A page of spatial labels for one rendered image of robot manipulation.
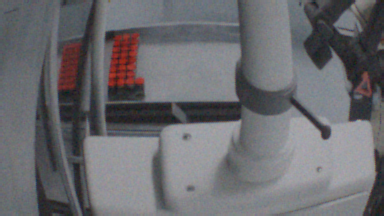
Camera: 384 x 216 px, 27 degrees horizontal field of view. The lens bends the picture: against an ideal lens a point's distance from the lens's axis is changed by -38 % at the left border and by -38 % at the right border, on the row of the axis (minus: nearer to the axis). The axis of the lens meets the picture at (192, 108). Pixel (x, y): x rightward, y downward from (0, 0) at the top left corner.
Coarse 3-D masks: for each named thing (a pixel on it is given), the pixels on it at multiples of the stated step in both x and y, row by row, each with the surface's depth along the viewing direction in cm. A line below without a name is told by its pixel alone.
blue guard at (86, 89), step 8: (88, 48) 226; (88, 56) 228; (88, 64) 231; (88, 72) 233; (88, 80) 234; (88, 88) 235; (88, 96) 236; (88, 104) 236; (80, 112) 212; (88, 112) 236; (80, 128) 209; (80, 136) 208; (80, 144) 206; (88, 208) 199
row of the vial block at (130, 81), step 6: (132, 36) 265; (138, 36) 265; (132, 42) 263; (138, 42) 264; (132, 48) 262; (138, 48) 265; (132, 54) 260; (132, 60) 259; (132, 66) 257; (132, 72) 256; (126, 78) 256; (132, 78) 255; (126, 84) 254; (132, 84) 254; (126, 90) 255; (132, 90) 255; (126, 96) 256; (132, 96) 256
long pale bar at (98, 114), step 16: (96, 0) 168; (96, 16) 170; (96, 32) 173; (96, 48) 176; (96, 64) 178; (96, 80) 181; (96, 96) 184; (96, 112) 186; (96, 128) 189; (80, 160) 196
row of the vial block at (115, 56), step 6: (120, 36) 265; (114, 42) 265; (120, 42) 265; (114, 48) 262; (120, 48) 264; (114, 54) 261; (114, 60) 259; (114, 66) 258; (114, 72) 256; (114, 78) 255; (108, 84) 254; (114, 84) 254; (108, 90) 255; (114, 90) 255; (108, 96) 256; (114, 96) 256
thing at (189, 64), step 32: (128, 32) 270; (160, 32) 271; (192, 32) 272; (224, 32) 272; (160, 64) 264; (192, 64) 264; (224, 64) 264; (160, 96) 257; (192, 96) 257; (224, 96) 257
